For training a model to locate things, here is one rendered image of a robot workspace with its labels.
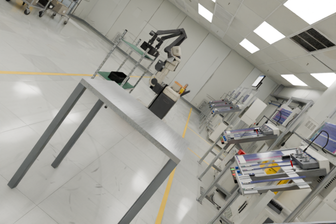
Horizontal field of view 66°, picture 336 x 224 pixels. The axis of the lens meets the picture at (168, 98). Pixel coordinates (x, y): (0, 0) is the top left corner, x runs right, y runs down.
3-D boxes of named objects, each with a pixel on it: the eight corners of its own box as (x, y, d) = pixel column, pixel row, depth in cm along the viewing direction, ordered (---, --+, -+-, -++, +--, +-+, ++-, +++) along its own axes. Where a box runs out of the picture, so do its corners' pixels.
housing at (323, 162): (321, 176, 229) (319, 160, 229) (300, 159, 278) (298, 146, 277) (330, 174, 228) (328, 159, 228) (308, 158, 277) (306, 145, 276)
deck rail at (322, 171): (245, 184, 236) (244, 178, 236) (244, 183, 238) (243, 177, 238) (327, 175, 227) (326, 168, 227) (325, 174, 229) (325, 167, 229)
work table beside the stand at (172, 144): (53, 163, 197) (114, 81, 186) (122, 226, 188) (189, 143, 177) (6, 184, 153) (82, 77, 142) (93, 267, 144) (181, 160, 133)
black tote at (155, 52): (148, 54, 380) (153, 48, 379) (139, 46, 381) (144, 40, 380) (155, 57, 437) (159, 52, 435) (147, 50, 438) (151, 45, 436)
